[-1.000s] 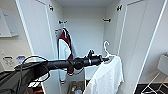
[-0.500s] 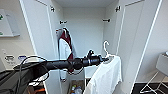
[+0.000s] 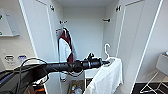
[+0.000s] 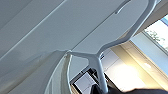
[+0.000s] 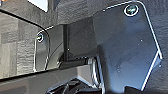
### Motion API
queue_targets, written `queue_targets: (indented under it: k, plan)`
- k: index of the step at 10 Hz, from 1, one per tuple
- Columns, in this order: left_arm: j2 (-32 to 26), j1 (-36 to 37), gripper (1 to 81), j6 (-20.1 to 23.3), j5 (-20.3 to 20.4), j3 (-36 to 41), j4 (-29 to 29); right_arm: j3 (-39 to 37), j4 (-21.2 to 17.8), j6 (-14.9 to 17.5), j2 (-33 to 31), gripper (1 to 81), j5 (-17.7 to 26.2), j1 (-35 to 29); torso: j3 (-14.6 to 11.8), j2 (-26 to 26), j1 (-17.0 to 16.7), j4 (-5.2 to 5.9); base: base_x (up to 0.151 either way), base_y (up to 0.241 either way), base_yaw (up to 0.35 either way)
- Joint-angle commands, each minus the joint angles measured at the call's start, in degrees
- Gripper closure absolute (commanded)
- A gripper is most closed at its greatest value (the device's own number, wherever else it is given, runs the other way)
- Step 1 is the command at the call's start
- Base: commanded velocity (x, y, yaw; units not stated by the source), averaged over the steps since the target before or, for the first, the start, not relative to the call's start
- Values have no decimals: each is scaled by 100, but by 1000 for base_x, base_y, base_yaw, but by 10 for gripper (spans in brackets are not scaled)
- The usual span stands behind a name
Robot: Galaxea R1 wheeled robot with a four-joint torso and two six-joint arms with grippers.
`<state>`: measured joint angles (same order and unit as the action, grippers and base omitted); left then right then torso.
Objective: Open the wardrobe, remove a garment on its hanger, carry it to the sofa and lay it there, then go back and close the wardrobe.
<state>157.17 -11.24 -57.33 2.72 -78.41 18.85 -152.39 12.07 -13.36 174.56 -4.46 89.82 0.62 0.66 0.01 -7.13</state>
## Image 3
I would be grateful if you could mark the white hanger with shirt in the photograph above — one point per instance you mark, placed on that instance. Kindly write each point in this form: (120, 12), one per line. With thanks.
(107, 50)

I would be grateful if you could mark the white shirt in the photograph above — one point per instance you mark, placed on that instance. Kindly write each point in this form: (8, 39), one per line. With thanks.
(106, 76)

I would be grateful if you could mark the white wardrobe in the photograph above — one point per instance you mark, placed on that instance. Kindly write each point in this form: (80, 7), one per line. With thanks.
(86, 33)

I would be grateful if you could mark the white bottle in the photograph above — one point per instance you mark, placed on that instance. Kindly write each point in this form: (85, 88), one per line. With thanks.
(78, 90)

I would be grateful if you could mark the red and white jacket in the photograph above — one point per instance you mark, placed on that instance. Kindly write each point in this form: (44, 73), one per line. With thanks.
(66, 43)

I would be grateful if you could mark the black wardrobe hook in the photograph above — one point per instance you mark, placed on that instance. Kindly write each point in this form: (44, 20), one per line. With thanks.
(106, 20)
(63, 22)

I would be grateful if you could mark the white hanger with jacket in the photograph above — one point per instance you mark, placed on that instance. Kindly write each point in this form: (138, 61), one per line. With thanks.
(65, 30)

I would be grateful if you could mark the orange tag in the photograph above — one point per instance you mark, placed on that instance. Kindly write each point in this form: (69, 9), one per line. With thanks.
(58, 30)

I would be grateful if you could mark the dark door hinge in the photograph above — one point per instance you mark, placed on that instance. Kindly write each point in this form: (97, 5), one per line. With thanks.
(117, 8)
(52, 7)

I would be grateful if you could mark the white wall outlet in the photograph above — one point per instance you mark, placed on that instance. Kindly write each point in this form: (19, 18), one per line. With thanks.
(21, 58)
(10, 59)

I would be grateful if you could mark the white wall cabinet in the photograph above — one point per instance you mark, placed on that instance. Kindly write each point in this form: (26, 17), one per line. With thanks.
(8, 23)

